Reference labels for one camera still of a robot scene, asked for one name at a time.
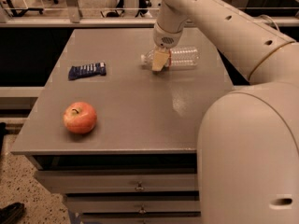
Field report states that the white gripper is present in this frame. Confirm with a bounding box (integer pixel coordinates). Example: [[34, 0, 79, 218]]
[[151, 22, 184, 72]]

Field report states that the clear plastic water bottle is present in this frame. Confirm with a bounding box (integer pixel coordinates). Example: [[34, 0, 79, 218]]
[[141, 46, 199, 68]]

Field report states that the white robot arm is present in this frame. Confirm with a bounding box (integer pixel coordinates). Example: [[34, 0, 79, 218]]
[[153, 0, 299, 224]]

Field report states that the blue striped snack packet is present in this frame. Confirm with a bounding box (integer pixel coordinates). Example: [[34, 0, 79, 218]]
[[68, 63, 107, 80]]

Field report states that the grey drawer cabinet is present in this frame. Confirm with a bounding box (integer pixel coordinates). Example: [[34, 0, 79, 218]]
[[12, 28, 232, 219]]

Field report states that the metal railing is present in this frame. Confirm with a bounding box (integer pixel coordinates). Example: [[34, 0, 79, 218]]
[[1, 0, 299, 19]]

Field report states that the red apple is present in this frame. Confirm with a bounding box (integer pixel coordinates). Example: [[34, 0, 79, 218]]
[[63, 102, 97, 134]]

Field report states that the top grey drawer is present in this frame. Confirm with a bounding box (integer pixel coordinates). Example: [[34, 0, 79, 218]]
[[35, 169, 198, 194]]

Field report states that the grey drawer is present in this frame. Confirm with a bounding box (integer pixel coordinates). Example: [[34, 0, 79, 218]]
[[64, 195, 200, 214], [81, 214, 202, 224], [35, 169, 198, 194]]

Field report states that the middle grey drawer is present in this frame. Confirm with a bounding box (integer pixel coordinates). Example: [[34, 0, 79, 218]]
[[64, 195, 200, 214]]

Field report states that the bottom grey drawer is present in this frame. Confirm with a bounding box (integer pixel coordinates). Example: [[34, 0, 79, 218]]
[[81, 214, 202, 224]]

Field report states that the black shoe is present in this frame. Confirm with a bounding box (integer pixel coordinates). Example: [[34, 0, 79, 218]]
[[0, 203, 25, 224]]

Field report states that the white cable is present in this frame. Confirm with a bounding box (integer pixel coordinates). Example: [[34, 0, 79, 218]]
[[258, 13, 281, 33]]

